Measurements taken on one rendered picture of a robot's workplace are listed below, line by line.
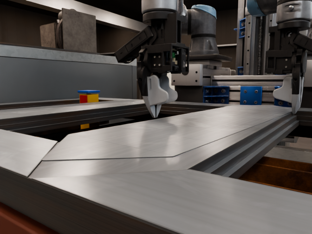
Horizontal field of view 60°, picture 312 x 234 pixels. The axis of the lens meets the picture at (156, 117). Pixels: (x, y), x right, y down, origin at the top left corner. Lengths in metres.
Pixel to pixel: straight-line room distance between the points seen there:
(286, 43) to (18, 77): 0.90
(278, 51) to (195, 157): 0.48
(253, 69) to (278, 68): 0.63
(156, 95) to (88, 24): 5.95
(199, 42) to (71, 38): 4.99
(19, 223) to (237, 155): 0.23
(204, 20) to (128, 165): 1.12
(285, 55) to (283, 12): 0.10
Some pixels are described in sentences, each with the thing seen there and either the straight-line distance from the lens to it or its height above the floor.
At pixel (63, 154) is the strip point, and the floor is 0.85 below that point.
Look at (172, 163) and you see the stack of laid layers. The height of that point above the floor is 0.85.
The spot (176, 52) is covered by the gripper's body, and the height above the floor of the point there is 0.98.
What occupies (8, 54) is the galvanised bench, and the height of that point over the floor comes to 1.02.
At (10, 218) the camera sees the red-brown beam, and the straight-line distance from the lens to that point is 0.29.
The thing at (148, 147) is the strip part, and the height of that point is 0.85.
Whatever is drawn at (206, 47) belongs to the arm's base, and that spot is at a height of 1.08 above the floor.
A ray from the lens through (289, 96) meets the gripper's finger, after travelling 0.72.
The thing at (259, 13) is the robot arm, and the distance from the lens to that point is 0.90.
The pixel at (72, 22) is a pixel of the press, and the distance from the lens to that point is 6.21.
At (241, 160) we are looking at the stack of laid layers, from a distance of 0.35.
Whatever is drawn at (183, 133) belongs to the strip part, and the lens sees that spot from 0.39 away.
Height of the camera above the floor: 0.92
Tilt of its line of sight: 8 degrees down
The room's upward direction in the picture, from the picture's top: straight up
